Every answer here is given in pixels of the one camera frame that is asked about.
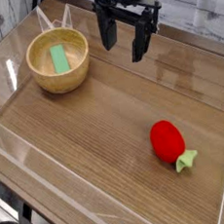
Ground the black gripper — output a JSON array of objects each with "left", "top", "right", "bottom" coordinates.
[{"left": 93, "top": 0, "right": 162, "bottom": 62}]

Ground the red plush strawberry fruit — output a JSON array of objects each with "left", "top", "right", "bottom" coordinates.
[{"left": 150, "top": 120, "right": 198, "bottom": 172}]

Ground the green rectangular block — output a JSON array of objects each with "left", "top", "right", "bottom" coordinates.
[{"left": 50, "top": 44, "right": 70, "bottom": 74}]

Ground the wooden bowl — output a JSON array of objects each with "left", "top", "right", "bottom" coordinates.
[{"left": 25, "top": 27, "right": 90, "bottom": 94}]

